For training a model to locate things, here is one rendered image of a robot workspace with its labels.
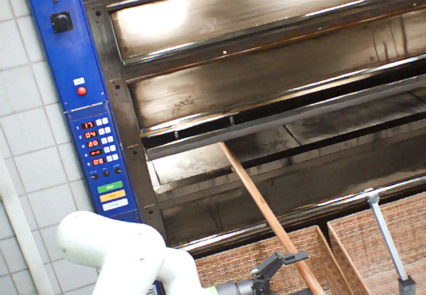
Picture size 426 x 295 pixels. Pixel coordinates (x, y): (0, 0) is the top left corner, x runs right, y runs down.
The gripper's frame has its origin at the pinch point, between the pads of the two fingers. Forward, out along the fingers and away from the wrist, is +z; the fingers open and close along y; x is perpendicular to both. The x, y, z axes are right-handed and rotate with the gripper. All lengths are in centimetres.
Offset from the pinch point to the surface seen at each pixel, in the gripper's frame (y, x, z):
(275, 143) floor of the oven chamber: 1, -81, 20
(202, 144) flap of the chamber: -22, -53, -14
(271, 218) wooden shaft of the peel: -1.8, -28.5, -0.1
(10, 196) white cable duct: -15, -67, -82
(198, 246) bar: 2.1, -30.7, -25.3
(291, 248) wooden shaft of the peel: -1.6, -11.1, 0.1
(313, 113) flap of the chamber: -22, -53, 27
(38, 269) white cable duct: 17, -67, -82
